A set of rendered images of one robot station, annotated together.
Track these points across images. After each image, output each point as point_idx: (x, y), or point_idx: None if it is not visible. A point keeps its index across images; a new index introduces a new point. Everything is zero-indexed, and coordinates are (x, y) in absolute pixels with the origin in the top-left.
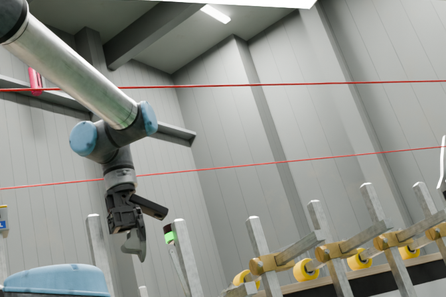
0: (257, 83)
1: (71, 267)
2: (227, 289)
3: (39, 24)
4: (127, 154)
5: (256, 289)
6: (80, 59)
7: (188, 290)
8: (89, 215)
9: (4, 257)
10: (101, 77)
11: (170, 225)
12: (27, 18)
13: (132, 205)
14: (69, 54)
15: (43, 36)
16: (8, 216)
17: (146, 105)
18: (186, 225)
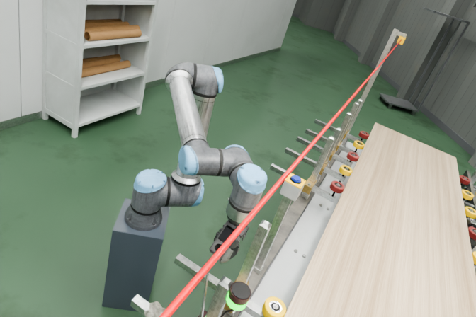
0: (175, 299)
1: (138, 173)
2: (159, 305)
3: (171, 86)
4: (232, 189)
5: (130, 303)
6: (174, 106)
7: (201, 307)
8: (263, 220)
9: (279, 206)
10: (177, 118)
11: (233, 281)
12: (168, 84)
13: (224, 224)
14: (173, 102)
15: (171, 93)
16: (282, 186)
17: (180, 150)
18: (216, 287)
